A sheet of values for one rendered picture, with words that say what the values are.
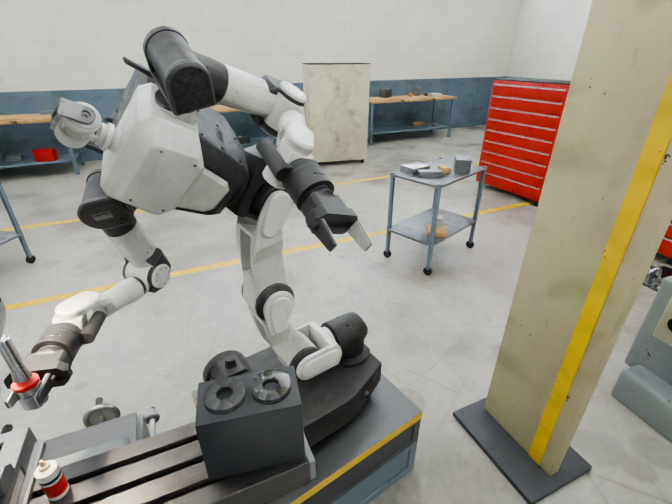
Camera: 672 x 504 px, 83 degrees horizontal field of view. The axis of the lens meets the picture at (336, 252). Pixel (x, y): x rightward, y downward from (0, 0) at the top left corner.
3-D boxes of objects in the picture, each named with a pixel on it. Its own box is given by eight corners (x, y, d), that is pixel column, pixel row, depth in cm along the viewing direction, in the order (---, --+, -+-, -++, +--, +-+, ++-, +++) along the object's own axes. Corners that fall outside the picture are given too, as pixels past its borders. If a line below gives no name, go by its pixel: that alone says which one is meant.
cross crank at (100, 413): (89, 424, 139) (79, 401, 134) (125, 413, 143) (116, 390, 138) (83, 461, 126) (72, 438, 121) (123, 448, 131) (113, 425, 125)
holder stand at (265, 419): (210, 435, 95) (197, 377, 86) (297, 416, 100) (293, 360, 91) (209, 482, 85) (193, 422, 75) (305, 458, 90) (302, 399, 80)
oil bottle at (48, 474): (50, 487, 84) (31, 456, 79) (71, 479, 85) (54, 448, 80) (46, 504, 80) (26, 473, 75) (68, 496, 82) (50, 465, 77)
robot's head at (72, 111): (93, 120, 86) (52, 107, 80) (105, 106, 80) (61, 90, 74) (90, 146, 85) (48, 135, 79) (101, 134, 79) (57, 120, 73)
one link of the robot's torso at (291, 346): (305, 341, 167) (267, 260, 138) (330, 368, 153) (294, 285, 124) (276, 363, 162) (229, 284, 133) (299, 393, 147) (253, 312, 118)
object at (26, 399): (39, 390, 84) (30, 373, 81) (54, 396, 83) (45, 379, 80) (17, 407, 80) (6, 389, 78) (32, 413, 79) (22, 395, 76)
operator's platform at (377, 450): (332, 379, 230) (332, 327, 211) (413, 468, 181) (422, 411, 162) (205, 448, 190) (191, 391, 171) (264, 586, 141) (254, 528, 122)
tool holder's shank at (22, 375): (27, 373, 80) (5, 332, 75) (37, 377, 79) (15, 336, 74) (11, 384, 77) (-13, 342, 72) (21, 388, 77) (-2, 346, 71)
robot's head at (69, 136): (102, 132, 90) (58, 114, 84) (116, 116, 83) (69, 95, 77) (95, 157, 88) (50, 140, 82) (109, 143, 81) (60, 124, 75)
